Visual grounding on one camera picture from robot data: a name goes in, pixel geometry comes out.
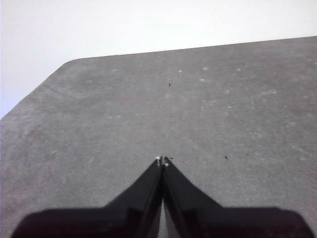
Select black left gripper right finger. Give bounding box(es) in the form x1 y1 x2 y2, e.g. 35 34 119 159
162 156 316 238

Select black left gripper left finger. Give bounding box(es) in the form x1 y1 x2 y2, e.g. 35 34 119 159
11 155 163 238

